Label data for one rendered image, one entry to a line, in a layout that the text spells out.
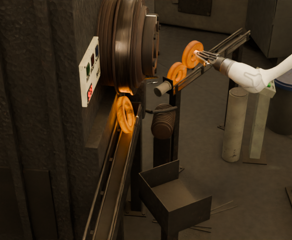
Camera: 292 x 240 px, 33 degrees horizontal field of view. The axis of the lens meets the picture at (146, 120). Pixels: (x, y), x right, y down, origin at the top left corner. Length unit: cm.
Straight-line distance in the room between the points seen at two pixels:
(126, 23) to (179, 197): 78
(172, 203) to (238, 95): 112
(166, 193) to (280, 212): 105
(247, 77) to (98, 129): 83
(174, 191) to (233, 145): 114
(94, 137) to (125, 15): 53
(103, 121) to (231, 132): 125
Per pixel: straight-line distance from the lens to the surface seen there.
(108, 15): 213
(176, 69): 280
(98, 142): 204
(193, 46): 266
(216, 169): 328
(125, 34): 205
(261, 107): 317
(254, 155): 339
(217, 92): 409
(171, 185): 223
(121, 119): 233
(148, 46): 212
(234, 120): 315
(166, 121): 277
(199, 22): 509
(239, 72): 252
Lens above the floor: 210
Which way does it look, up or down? 34 degrees down
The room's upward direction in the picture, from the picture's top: straight up
